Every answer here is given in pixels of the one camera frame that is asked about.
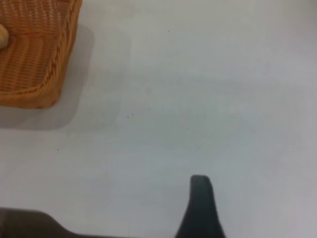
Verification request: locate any ridged long bread roll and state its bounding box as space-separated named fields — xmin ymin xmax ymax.
xmin=0 ymin=23 xmax=10 ymax=50

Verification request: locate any yellow woven wicker basket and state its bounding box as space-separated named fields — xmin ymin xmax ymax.
xmin=0 ymin=0 xmax=83 ymax=110

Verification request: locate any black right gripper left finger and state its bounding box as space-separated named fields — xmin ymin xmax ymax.
xmin=0 ymin=207 xmax=100 ymax=238

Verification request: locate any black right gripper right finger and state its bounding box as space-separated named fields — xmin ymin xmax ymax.
xmin=174 ymin=175 xmax=226 ymax=238

